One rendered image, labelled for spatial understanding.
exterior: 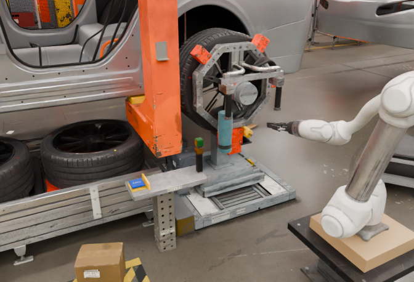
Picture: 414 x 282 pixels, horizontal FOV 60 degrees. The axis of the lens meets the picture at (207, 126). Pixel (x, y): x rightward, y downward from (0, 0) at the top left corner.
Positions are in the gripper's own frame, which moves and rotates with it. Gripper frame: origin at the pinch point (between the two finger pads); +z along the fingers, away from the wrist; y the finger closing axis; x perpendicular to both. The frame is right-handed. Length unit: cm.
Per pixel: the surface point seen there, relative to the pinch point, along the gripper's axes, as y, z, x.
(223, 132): 19.9, 21.4, 1.9
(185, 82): 34, 35, -30
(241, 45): 1, 19, -48
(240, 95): 10.7, 12.1, -18.8
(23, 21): 82, 418, -134
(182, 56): 29, 42, -46
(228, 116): 23.2, 7.9, -9.0
